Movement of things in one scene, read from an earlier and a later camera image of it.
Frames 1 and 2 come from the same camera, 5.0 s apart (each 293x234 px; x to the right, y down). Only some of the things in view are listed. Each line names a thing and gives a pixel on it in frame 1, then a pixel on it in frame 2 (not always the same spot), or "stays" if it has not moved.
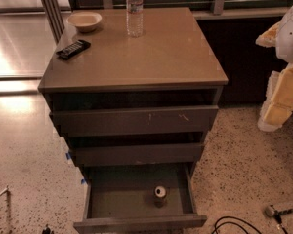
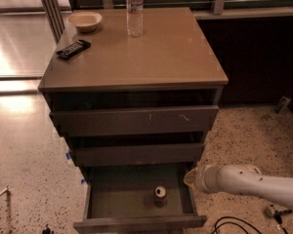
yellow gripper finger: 283,95 -> 210,178
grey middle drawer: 138,154 stays
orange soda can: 160,196 stays
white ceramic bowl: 84,21 stays
